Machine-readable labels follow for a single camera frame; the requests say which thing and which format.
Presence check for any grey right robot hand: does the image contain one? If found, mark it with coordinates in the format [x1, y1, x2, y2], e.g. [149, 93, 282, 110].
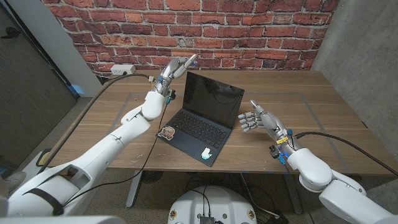
[238, 99, 301, 156]

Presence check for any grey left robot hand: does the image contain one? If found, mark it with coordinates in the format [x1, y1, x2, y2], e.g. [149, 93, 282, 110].
[154, 54, 198, 96]

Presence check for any dark laptop with stickers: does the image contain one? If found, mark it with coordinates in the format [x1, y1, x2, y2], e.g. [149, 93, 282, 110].
[156, 71, 245, 167]

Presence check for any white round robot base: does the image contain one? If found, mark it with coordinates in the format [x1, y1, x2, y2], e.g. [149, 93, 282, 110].
[167, 185, 258, 224]

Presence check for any white power strip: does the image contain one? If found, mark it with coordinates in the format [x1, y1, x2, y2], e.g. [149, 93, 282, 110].
[110, 64, 136, 76]

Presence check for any red brick print backdrop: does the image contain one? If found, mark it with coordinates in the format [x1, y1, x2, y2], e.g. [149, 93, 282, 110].
[40, 0, 340, 77]

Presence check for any grey metal table leg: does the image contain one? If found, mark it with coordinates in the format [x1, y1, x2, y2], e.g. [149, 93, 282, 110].
[126, 170, 144, 208]
[283, 174, 303, 215]

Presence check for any black round disc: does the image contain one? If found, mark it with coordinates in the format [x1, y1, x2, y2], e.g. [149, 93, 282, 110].
[141, 170, 164, 184]

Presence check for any dark grey door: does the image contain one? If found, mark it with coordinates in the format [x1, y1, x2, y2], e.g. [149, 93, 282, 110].
[0, 4, 78, 170]

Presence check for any yellow black-rimmed pad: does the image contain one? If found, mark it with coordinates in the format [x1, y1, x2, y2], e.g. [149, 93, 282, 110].
[35, 148, 52, 167]

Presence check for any white robot torso edge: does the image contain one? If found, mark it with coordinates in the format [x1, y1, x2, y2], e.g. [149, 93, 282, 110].
[0, 215, 127, 224]

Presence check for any white shoe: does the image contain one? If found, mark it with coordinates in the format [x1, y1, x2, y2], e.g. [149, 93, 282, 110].
[4, 170, 27, 190]

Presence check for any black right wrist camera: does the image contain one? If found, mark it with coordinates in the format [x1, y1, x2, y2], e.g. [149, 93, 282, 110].
[269, 144, 287, 166]

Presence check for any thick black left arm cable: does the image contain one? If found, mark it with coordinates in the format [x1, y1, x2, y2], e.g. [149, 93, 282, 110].
[37, 72, 152, 175]

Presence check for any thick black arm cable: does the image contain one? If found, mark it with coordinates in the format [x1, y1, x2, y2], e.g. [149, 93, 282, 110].
[294, 131, 398, 178]
[37, 72, 152, 175]

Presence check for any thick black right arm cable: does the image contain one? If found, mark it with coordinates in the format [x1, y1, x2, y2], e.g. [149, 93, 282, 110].
[294, 131, 398, 178]

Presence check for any black power strip cord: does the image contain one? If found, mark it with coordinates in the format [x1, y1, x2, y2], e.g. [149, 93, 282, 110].
[98, 72, 128, 84]

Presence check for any white floor cable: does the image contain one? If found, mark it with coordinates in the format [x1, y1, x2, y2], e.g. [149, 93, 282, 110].
[239, 172, 280, 218]

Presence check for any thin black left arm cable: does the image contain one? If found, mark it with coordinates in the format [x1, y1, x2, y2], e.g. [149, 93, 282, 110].
[62, 102, 170, 208]

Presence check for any thin black base cable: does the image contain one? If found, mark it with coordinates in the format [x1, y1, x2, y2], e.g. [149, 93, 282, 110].
[191, 188, 213, 217]

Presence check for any black door handle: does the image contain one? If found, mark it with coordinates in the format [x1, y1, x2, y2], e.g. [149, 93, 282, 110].
[1, 26, 22, 40]

